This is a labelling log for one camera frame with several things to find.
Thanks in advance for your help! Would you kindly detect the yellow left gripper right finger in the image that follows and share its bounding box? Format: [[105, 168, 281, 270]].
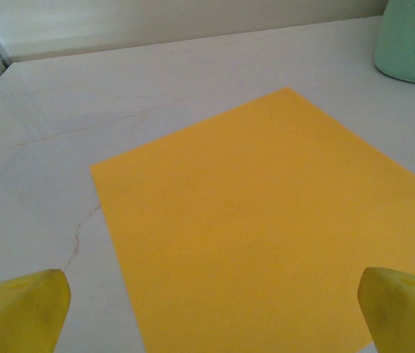
[[357, 266, 415, 353]]

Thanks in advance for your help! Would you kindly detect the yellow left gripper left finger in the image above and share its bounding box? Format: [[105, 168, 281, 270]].
[[0, 268, 72, 353]]

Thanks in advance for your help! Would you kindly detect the orange paper sheet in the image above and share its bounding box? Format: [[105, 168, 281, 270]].
[[89, 87, 415, 353]]

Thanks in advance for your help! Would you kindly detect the mint green zip case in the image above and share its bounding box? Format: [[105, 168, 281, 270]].
[[373, 0, 415, 88]]

